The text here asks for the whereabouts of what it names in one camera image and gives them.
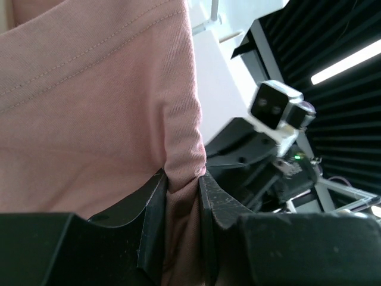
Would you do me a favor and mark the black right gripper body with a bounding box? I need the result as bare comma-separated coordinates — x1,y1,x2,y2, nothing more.
206,117,317,212

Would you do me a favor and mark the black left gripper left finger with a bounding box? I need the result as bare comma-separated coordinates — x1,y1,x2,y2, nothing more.
1,170,167,285

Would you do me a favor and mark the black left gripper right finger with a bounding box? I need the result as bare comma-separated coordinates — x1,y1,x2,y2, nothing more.
199,175,380,285

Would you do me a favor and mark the pink t shirt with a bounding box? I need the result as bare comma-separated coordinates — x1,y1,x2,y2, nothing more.
1,1,206,285

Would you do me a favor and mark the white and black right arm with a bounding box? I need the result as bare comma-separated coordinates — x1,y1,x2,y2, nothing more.
206,116,380,213

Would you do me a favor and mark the white clothes rack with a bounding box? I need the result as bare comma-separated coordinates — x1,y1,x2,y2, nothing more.
192,0,223,36

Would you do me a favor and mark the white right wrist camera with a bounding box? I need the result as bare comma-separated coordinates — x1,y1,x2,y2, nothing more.
248,80,316,157

